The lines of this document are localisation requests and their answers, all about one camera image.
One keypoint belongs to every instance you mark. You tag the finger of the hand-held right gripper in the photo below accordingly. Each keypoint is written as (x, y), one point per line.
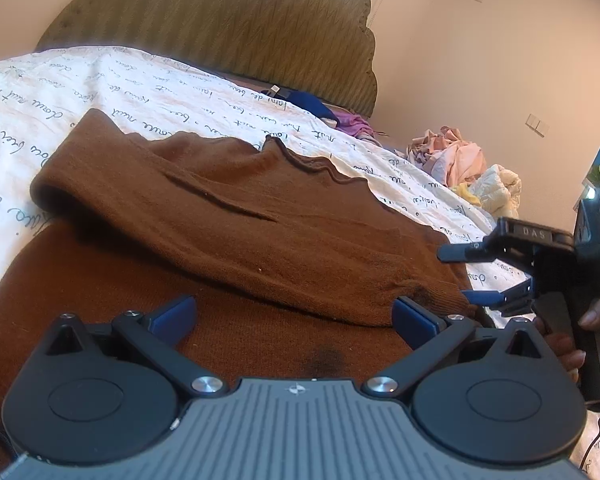
(485, 299)
(462, 253)

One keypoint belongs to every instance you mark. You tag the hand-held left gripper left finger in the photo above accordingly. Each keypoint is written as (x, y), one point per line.
(172, 317)

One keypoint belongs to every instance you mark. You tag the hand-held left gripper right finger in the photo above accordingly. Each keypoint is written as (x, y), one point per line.
(416, 322)

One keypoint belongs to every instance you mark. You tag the brown knit garment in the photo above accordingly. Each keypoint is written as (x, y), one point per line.
(230, 240)

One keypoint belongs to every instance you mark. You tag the pink crumpled clothes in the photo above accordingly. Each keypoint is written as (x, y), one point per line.
(455, 157)

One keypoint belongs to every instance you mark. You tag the person's right hand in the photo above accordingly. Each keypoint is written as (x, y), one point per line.
(567, 355)

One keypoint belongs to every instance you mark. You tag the yellow cloth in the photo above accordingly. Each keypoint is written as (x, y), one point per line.
(465, 194)

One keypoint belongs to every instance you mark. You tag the white crumpled cloth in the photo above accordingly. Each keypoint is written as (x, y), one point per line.
(500, 187)

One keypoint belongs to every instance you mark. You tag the purple cloth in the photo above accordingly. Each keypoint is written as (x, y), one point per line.
(352, 122)

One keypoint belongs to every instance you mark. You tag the blue cloth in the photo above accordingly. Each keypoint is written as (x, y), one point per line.
(305, 101)

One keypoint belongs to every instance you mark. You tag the white script-printed bedsheet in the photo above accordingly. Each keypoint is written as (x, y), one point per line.
(55, 90)

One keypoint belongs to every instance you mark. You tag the olive padded headboard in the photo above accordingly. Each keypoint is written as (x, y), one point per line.
(220, 15)

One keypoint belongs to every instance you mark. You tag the double white wall switch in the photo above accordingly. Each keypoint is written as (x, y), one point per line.
(536, 125)

